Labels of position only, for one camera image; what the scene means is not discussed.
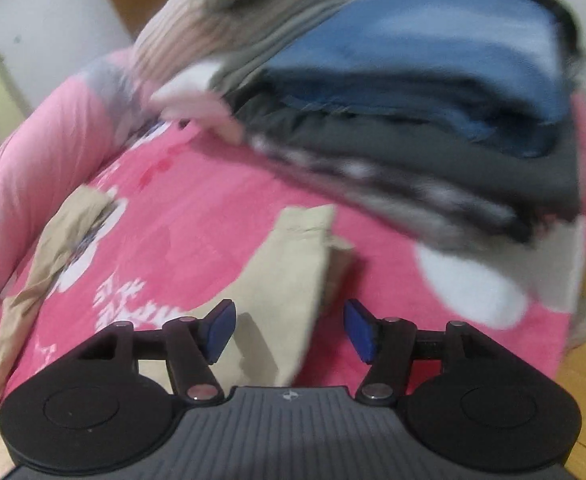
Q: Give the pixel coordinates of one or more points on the blue folded jeans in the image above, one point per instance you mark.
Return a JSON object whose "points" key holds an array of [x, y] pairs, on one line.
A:
{"points": [[423, 60]]}

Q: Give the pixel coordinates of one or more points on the pink waffle knit cloth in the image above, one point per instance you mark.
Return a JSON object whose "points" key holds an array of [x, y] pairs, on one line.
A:
{"points": [[188, 35]]}

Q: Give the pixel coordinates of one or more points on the plaid folded garment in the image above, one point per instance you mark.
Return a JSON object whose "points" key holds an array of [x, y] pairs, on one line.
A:
{"points": [[373, 185]]}

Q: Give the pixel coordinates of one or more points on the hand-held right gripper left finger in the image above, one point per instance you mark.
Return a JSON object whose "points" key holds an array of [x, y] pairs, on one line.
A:
{"points": [[220, 330]]}

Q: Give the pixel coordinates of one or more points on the black cloth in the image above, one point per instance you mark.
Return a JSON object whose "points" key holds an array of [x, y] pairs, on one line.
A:
{"points": [[568, 15]]}

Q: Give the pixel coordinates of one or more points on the pale pink folded garment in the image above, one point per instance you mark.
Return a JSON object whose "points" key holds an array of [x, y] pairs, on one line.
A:
{"points": [[208, 115]]}

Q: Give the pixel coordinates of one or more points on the pink floral blanket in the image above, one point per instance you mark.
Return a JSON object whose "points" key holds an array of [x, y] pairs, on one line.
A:
{"points": [[198, 200]]}

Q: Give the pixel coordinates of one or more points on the pink grey floral duvet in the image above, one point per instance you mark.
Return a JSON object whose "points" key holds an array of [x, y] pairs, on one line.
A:
{"points": [[38, 160]]}

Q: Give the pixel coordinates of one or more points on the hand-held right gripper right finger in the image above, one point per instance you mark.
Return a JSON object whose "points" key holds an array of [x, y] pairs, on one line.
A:
{"points": [[358, 330]]}

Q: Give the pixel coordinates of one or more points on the beige pants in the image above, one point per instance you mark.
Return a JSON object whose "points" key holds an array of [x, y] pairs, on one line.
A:
{"points": [[273, 280]]}

